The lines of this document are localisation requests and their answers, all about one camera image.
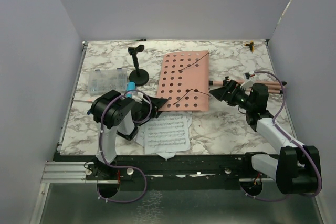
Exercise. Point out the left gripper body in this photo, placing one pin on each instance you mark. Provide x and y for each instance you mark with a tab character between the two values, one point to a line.
146	109

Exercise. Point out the pink perforated music stand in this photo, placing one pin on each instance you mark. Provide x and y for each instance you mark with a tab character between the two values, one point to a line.
186	77

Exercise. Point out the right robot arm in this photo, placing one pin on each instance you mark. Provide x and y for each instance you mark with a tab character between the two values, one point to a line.
297	168

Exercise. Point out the clear plastic parts box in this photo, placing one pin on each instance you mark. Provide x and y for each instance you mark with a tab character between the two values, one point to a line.
103	81

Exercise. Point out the blue toy recorder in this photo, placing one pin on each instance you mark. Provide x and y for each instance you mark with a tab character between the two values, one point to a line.
131	86

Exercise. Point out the yellow black clamp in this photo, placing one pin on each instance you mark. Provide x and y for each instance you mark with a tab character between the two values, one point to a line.
251	46

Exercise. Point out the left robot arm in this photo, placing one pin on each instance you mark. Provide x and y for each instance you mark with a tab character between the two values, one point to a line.
120	114

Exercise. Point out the black microphone desk stand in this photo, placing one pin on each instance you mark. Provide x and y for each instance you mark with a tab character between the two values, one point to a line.
139	76

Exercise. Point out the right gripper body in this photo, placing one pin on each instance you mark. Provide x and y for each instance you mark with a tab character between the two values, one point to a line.
239	97

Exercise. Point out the aluminium rail bracket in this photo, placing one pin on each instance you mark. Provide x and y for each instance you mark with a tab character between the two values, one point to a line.
64	172

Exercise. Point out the sheet music page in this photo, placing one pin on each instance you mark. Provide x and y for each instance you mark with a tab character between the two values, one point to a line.
166	133
164	153

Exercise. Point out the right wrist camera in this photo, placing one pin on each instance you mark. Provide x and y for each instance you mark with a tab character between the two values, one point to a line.
248	80

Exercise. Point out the red tipped thin rod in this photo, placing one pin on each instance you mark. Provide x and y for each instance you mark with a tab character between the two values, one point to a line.
83	101

